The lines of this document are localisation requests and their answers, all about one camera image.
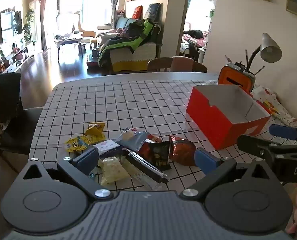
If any black garment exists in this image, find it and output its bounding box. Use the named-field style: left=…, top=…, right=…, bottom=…
left=0, top=72, right=22, bottom=123

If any flat screen television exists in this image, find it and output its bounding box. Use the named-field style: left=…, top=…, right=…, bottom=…
left=0, top=10, right=22, bottom=44

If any black dining chair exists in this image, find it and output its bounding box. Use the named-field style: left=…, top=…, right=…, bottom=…
left=0, top=72, right=44, bottom=155

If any dark red curtain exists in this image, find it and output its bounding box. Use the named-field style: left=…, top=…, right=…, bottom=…
left=37, top=0, right=49, bottom=50

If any red cushion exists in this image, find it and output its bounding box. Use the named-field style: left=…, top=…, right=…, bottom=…
left=132, top=6, right=143, bottom=20

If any tall green potted plant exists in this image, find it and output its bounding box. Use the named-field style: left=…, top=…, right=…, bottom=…
left=23, top=9, right=36, bottom=43

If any pink cloth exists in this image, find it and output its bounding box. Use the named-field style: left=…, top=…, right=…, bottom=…
left=170, top=56, right=194, bottom=72

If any long black bar packet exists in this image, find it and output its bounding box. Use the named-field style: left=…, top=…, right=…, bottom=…
left=126, top=149, right=170, bottom=184

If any pale yellow snack packet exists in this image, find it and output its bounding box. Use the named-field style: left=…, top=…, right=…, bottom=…
left=97, top=155, right=131, bottom=187

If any white cardboard box red trim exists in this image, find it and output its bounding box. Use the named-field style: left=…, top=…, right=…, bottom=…
left=186, top=84, right=272, bottom=150

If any red white snack packet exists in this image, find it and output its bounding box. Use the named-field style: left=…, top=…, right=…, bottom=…
left=138, top=132, right=162, bottom=158

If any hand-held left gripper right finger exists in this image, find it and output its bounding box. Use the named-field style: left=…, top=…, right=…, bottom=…
left=180, top=147, right=282, bottom=202

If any green black jacket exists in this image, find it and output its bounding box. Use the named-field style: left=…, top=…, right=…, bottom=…
left=98, top=19, right=155, bottom=65

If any yellow cartoon snack packet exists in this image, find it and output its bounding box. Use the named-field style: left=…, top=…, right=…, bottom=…
left=65, top=135, right=96, bottom=153

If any dark cushion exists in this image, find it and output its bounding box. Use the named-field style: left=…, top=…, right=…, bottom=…
left=146, top=3, right=161, bottom=22

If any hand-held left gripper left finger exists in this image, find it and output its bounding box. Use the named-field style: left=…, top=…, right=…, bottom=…
left=20, top=147, right=114, bottom=202

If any white television cabinet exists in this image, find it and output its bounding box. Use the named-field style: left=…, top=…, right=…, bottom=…
left=0, top=41, right=36, bottom=74

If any grey blue foil packet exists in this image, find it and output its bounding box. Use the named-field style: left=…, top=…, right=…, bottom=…
left=116, top=127, right=150, bottom=152

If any white blue snack packet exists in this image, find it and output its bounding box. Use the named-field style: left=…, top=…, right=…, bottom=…
left=93, top=140, right=122, bottom=157

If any beige desk lamp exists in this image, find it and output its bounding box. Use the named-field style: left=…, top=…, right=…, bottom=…
left=246, top=32, right=282, bottom=70

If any wooden coffee table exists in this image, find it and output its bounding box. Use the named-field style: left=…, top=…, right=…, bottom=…
left=54, top=34, right=84, bottom=60

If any sofa with cream cover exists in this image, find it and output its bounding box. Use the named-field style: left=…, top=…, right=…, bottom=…
left=97, top=17, right=164, bottom=72

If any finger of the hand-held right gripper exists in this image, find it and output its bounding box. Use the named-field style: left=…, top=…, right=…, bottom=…
left=237, top=134, right=289, bottom=161
left=268, top=124, right=297, bottom=143

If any brown red shiny packet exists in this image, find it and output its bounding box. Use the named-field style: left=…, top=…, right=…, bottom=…
left=168, top=134, right=196, bottom=167

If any orange green tissue organizer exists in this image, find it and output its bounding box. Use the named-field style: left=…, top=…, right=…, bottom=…
left=217, top=64, right=256, bottom=93

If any black snack packet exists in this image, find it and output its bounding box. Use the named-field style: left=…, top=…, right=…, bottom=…
left=148, top=140, right=171, bottom=172

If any wooden dining chair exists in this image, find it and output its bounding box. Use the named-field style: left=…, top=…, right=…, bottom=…
left=147, top=57, right=207, bottom=73

